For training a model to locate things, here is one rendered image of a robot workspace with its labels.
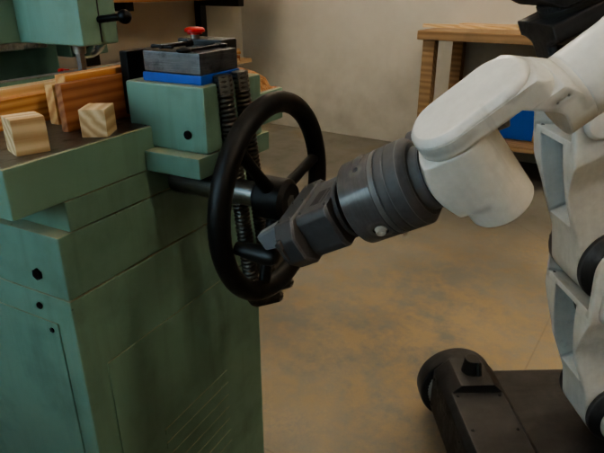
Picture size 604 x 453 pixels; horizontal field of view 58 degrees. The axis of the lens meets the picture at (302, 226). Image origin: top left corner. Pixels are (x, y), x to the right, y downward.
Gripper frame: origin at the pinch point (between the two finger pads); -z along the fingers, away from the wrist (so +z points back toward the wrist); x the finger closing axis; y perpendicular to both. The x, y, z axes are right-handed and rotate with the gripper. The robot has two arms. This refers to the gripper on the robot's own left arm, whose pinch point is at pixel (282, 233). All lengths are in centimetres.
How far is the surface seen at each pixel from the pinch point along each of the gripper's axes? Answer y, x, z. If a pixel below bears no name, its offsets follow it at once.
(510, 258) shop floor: -112, 160, -33
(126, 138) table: 18.1, 6.5, -18.2
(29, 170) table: 21.1, -8.1, -18.2
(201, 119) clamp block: 14.9, 10.9, -9.2
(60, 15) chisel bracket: 36.9, 16.0, -24.0
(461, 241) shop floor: -102, 170, -53
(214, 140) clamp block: 11.5, 11.8, -10.3
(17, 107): 29.4, 4.9, -29.9
